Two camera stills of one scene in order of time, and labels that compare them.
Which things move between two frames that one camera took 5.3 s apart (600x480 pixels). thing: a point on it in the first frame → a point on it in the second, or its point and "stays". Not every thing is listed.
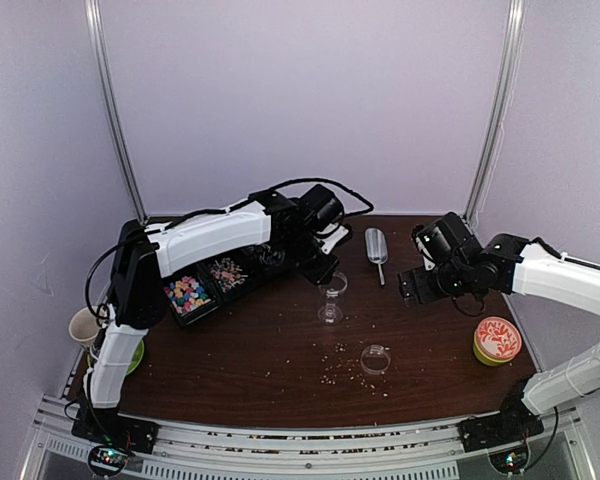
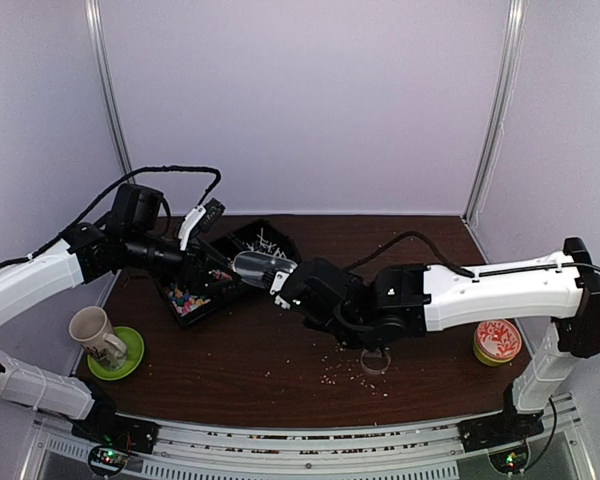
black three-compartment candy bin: (197, 292) stays
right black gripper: (425, 293) → (344, 273)
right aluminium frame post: (497, 109) stays
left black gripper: (318, 276) → (196, 281)
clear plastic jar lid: (375, 359) stays
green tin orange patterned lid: (496, 340) stays
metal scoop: (376, 248) → (259, 268)
